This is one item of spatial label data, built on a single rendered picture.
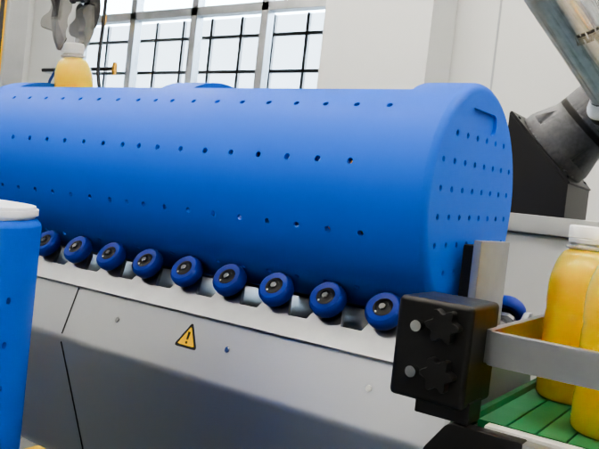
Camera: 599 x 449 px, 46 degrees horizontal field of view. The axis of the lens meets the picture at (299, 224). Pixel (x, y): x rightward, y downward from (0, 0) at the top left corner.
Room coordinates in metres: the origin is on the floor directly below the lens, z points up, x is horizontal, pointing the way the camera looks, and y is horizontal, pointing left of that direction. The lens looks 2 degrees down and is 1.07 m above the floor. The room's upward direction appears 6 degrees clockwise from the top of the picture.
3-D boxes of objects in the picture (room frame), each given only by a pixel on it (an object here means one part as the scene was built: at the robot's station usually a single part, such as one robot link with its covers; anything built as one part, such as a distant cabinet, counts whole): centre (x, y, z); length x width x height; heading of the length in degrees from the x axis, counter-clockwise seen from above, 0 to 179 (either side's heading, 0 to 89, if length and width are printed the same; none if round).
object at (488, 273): (0.84, -0.22, 0.99); 0.10 x 0.02 x 0.12; 146
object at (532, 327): (0.79, -0.29, 0.96); 0.40 x 0.01 x 0.03; 146
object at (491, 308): (0.65, -0.15, 0.95); 0.10 x 0.07 x 0.10; 146
